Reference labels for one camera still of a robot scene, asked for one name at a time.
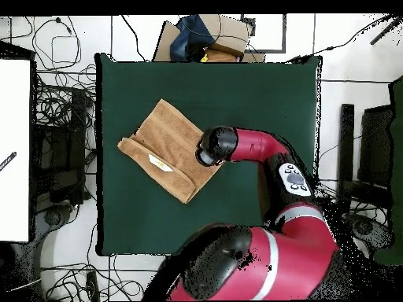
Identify dark green covered furniture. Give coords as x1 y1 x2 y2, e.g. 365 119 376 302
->
372 75 403 265

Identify tan terry towel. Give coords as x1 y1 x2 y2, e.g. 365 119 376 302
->
116 98 224 204

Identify brown cardboard box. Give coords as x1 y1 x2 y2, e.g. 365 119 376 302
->
152 13 265 63

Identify black chair base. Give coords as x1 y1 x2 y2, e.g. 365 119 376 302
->
344 212 395 252

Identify grey square floor frame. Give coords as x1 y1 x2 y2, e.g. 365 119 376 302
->
240 13 287 53

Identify black looped cable with plug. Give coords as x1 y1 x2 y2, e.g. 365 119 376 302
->
31 17 83 71

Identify black striped tool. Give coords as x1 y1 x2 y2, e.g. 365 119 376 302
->
0 151 17 172

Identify blue jeans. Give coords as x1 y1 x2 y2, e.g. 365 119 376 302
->
170 14 216 62

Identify black rod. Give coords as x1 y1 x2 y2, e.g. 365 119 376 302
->
369 18 401 46

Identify black power strip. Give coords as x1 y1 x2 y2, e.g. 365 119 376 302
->
86 271 101 302

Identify black box unit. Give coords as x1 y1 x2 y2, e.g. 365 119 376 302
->
358 105 394 190

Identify black upright bar stand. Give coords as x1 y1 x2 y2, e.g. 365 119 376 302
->
335 103 355 215

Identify dark green table cloth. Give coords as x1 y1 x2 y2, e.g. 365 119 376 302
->
94 53 322 256

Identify black equipment rack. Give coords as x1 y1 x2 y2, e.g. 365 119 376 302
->
33 89 87 205

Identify white board panel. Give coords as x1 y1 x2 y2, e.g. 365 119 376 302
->
0 58 31 243

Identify grey chair base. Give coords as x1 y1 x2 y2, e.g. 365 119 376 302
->
34 204 76 243

